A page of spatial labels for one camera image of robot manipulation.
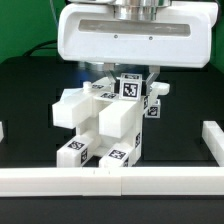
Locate white tagged cube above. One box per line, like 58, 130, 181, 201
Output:
119, 73, 142, 101
145, 99, 161, 118

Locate black cable with connector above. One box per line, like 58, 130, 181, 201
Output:
22, 39, 59, 58

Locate white base tag plate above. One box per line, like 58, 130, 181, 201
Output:
60, 88, 80, 102

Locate white chair seat part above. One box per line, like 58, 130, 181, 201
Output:
74, 93, 150, 161

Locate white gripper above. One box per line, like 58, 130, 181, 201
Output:
58, 0, 219, 95

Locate white chair back frame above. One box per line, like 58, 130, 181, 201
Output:
52, 77, 170, 139

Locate white front obstacle bar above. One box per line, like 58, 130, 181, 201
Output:
0, 167, 224, 197

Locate white right obstacle bar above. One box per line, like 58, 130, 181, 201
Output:
202, 121, 224, 167

